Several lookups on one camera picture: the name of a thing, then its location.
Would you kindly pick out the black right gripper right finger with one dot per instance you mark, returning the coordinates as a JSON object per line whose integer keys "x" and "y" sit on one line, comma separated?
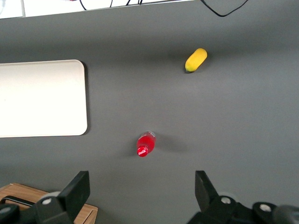
{"x": 205, "y": 193}

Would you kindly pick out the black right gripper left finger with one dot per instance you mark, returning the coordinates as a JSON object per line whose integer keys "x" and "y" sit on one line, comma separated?
{"x": 74, "y": 191}

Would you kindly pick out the red soda can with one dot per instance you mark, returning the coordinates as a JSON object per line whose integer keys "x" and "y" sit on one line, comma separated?
{"x": 146, "y": 144}

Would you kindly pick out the cream rectangular tray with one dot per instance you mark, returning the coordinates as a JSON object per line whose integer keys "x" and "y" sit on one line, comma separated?
{"x": 42, "y": 98}

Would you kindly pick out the wooden drawer cabinet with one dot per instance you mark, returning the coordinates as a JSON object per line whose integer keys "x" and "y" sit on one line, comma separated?
{"x": 21, "y": 190}

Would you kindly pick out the yellow lemon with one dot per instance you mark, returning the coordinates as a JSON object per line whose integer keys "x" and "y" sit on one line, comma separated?
{"x": 195, "y": 60}

